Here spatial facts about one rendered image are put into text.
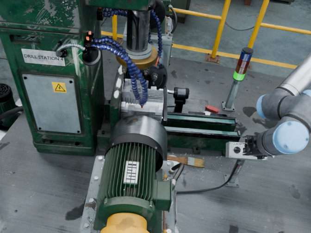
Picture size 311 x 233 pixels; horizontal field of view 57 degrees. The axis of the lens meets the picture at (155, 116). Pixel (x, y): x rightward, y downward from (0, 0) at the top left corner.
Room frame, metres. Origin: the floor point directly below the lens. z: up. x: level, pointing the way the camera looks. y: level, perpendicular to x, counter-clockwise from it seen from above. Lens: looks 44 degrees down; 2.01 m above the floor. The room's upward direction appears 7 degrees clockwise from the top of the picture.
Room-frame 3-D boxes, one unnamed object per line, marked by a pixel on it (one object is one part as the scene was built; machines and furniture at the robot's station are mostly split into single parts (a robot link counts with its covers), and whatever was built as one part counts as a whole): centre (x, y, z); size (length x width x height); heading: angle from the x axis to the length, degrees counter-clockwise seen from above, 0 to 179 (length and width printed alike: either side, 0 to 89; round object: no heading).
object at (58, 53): (0.82, 0.29, 1.46); 0.18 x 0.11 x 0.13; 93
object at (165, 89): (1.10, -0.04, 1.01); 0.26 x 0.04 x 0.03; 3
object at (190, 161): (0.93, -0.18, 0.80); 0.21 x 0.05 x 0.01; 87
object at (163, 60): (1.40, 0.09, 1.04); 0.41 x 0.25 x 0.25; 3
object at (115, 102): (1.06, 0.23, 0.97); 0.30 x 0.11 x 0.34; 3
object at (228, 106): (1.40, -0.45, 1.01); 0.08 x 0.08 x 0.42; 3
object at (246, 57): (1.40, -0.45, 1.19); 0.06 x 0.06 x 0.04
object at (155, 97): (1.07, 0.07, 1.01); 0.20 x 0.19 x 0.19; 93
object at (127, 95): (1.07, 0.11, 1.11); 0.12 x 0.11 x 0.07; 93
